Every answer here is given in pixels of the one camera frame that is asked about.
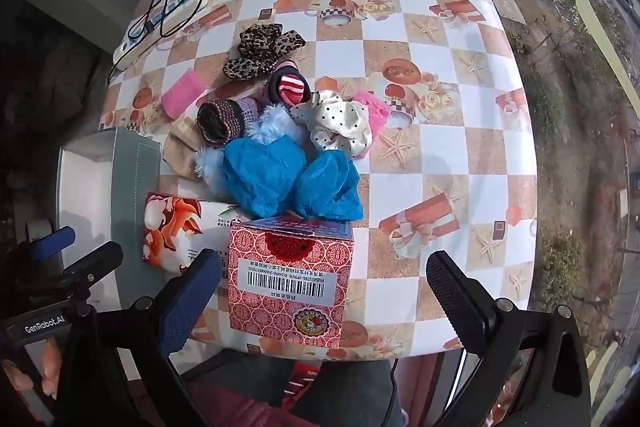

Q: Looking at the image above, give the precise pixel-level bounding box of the floral tissue pack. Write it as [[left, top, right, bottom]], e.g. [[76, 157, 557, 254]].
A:
[[141, 192, 251, 280]]

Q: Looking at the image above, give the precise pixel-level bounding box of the black cable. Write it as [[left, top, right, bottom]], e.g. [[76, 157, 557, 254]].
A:
[[106, 0, 233, 85]]

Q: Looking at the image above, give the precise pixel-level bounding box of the dark blue scrunchie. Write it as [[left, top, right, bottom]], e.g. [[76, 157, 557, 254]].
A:
[[221, 137, 308, 219]]

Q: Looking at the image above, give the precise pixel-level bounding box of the white polka dot scrunchie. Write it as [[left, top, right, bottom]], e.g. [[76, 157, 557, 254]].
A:
[[290, 89, 375, 160]]

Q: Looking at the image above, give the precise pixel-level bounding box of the red patterned box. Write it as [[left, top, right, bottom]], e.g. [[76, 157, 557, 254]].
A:
[[227, 216, 355, 349]]

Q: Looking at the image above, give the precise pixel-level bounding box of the white cardboard box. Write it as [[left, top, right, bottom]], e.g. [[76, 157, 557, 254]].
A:
[[56, 126, 163, 288]]

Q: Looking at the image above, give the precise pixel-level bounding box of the blue shoe cover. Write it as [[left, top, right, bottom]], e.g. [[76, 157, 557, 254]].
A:
[[294, 152, 364, 221]]

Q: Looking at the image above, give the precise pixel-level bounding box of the red striped sock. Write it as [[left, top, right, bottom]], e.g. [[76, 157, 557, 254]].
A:
[[264, 61, 315, 108]]

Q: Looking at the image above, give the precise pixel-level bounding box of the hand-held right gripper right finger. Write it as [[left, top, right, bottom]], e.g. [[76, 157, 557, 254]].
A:
[[425, 250, 594, 427]]

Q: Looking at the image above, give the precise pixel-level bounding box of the beige cloth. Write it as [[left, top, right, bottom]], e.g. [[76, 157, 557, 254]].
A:
[[161, 117, 221, 182]]

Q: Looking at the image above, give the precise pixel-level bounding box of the checkered tablecloth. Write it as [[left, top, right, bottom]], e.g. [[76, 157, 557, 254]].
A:
[[97, 0, 538, 360]]

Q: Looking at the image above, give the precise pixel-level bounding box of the leopard print scrunchie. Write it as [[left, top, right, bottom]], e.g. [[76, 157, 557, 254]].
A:
[[222, 23, 307, 82]]

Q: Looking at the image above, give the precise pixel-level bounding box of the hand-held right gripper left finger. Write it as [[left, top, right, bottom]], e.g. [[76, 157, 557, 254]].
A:
[[67, 250, 224, 427]]

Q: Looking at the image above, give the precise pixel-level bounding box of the dark knitted sock roll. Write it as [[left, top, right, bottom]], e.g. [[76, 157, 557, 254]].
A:
[[196, 97, 261, 146]]

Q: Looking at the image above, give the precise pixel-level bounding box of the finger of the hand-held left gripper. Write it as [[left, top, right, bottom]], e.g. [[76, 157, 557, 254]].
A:
[[27, 226, 77, 259], [52, 241, 124, 290]]

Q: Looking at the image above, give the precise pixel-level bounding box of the pink fuzzy cloth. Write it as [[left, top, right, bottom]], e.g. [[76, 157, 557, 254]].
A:
[[351, 89, 393, 138]]

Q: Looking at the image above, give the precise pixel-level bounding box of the person's left hand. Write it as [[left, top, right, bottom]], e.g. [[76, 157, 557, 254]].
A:
[[0, 339, 64, 400]]

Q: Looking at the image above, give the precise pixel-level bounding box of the light blue fluffy scrunchie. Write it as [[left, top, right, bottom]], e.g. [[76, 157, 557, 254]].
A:
[[192, 104, 307, 195]]

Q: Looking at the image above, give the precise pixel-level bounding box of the white power strip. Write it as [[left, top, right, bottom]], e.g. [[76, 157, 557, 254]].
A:
[[112, 0, 211, 68]]

